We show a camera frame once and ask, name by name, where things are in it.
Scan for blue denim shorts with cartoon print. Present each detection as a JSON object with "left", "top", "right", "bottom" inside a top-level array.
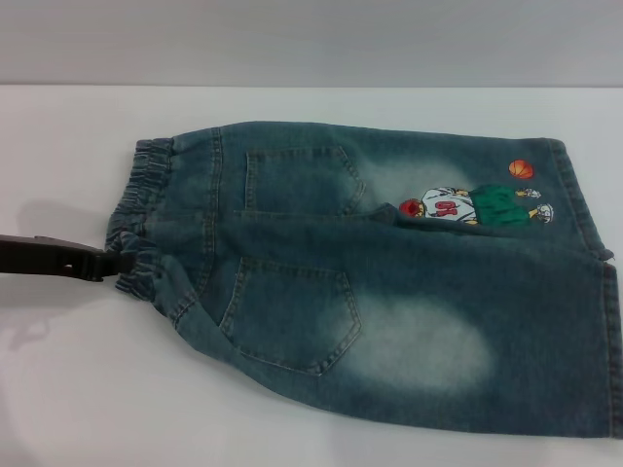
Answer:
[{"left": 104, "top": 134, "right": 623, "bottom": 439}]

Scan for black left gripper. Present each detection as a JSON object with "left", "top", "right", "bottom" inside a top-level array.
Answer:
[{"left": 0, "top": 232, "right": 135, "bottom": 286}]

